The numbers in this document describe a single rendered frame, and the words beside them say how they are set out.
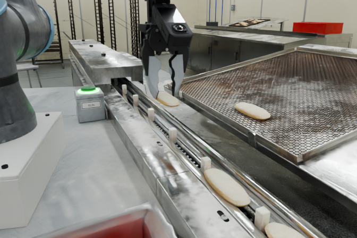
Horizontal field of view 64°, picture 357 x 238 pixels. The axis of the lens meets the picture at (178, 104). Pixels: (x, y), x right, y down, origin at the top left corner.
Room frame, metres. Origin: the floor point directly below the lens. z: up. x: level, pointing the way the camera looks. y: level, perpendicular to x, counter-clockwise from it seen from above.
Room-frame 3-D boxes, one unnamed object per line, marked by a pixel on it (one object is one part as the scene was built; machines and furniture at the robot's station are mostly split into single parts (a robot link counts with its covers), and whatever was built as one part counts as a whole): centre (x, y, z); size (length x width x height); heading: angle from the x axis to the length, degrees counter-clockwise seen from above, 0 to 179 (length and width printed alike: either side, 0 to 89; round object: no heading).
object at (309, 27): (3.91, -1.84, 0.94); 0.51 x 0.36 x 0.13; 28
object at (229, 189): (0.37, -0.07, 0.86); 0.10 x 0.04 x 0.01; 24
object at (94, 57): (1.56, 0.46, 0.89); 1.25 x 0.18 x 0.09; 24
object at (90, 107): (0.75, 0.24, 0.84); 0.08 x 0.08 x 0.11; 24
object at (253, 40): (4.67, -1.06, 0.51); 3.00 x 1.26 x 1.03; 24
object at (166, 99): (0.58, 0.03, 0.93); 0.10 x 0.04 x 0.01; 24
